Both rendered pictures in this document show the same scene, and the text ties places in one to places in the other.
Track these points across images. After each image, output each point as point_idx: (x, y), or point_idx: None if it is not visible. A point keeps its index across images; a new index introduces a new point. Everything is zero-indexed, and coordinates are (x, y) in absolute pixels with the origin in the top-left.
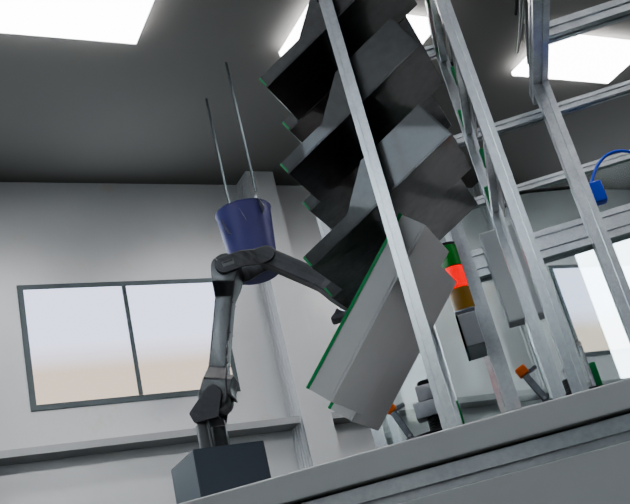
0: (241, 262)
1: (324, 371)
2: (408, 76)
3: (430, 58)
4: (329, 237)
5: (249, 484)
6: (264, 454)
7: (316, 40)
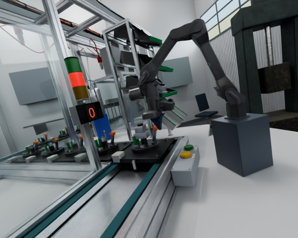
0: (188, 38)
1: (183, 113)
2: None
3: (107, 32)
4: (171, 89)
5: (199, 125)
6: (212, 125)
7: (155, 47)
